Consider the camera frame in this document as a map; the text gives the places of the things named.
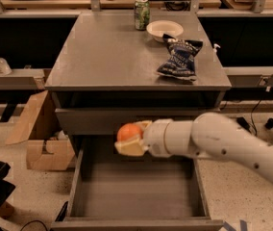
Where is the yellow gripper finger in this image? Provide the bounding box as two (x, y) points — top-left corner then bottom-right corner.
(114, 135), (146, 157)
(136, 120), (152, 131)

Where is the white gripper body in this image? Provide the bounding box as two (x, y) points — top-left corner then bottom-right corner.
(143, 119), (172, 158)

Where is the orange fruit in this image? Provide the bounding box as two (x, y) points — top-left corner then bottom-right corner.
(117, 123), (142, 141)

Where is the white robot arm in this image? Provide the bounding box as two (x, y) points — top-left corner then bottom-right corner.
(114, 113), (273, 184)

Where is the open grey drawer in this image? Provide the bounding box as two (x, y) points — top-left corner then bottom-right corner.
(51, 136), (223, 231)

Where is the grey drawer cabinet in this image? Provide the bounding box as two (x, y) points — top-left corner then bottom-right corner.
(46, 10), (231, 150)

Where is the closed upper grey drawer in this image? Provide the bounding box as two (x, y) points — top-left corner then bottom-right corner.
(55, 108), (218, 135)

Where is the blue chip bag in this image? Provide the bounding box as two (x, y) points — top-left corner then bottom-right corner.
(157, 34), (203, 82)

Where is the brown cardboard box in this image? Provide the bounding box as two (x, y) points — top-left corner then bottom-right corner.
(6, 90), (75, 171)

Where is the white paper bowl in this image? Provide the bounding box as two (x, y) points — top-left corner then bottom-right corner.
(146, 20), (184, 42)

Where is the small white pump bottle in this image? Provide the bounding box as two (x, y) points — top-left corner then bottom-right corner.
(213, 43), (221, 53)

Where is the green soda can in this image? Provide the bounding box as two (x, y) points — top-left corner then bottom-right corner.
(134, 0), (150, 31)

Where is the black floor cable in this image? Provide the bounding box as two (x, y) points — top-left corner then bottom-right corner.
(236, 80), (273, 146)

